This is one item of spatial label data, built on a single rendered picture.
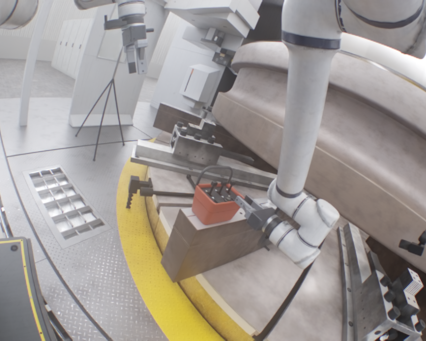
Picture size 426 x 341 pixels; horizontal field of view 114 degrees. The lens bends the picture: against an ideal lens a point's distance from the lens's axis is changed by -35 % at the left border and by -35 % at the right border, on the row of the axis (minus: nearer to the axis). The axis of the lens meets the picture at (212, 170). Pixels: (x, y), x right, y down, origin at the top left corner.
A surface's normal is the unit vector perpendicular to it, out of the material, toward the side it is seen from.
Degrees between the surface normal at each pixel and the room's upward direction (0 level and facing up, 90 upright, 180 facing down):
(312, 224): 90
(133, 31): 83
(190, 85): 90
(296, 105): 125
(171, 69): 90
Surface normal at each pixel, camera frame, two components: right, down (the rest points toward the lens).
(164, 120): -0.11, 0.36
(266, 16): -0.46, 0.18
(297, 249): -0.73, 0.00
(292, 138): -0.72, 0.55
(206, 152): 0.25, 0.47
